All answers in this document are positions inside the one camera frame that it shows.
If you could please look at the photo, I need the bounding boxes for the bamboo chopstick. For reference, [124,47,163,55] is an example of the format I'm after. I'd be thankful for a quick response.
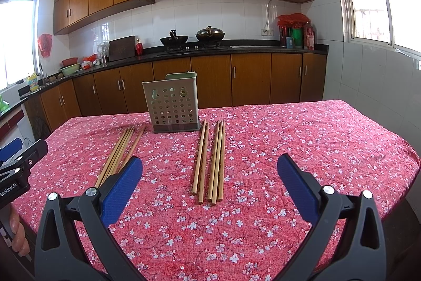
[198,121,209,205]
[208,121,220,201]
[211,121,225,205]
[117,126,146,172]
[100,126,135,185]
[191,120,207,195]
[95,127,134,188]
[108,127,135,176]

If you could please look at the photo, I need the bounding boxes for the lower wooden kitchen cabinets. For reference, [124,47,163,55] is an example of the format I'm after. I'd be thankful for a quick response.
[23,52,327,138]

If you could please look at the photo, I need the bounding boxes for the left hand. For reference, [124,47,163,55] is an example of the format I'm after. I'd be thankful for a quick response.
[9,205,30,257]

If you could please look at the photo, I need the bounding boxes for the yellow detergent bottle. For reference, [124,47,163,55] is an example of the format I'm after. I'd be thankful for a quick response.
[28,73,39,92]

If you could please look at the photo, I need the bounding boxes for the green basin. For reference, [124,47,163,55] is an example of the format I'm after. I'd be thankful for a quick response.
[61,63,81,76]

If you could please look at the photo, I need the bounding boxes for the red basin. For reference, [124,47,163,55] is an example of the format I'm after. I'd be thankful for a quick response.
[61,57,78,67]

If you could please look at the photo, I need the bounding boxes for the pink floral tablecloth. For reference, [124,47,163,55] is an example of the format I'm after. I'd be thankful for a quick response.
[14,100,420,280]

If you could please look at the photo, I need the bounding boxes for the red plastic bag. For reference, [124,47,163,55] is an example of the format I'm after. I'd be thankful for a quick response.
[38,33,53,58]

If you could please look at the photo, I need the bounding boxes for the left window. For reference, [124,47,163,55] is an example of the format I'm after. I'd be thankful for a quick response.
[1,0,38,90]

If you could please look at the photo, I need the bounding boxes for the perforated utensil holder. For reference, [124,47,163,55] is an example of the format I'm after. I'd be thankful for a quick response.
[142,72,201,133]

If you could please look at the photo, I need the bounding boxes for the red oil bottle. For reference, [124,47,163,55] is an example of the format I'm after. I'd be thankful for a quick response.
[303,22,315,51]

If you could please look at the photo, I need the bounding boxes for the green canister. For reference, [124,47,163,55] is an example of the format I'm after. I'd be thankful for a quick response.
[291,25,303,48]

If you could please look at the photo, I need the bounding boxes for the red bag on condiments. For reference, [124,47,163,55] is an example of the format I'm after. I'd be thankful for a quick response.
[277,13,311,28]

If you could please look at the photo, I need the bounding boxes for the lidded black wok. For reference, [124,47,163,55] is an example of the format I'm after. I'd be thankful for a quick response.
[196,26,225,46]

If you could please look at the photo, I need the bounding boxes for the wall power socket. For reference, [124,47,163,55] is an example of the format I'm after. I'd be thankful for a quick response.
[261,28,274,36]

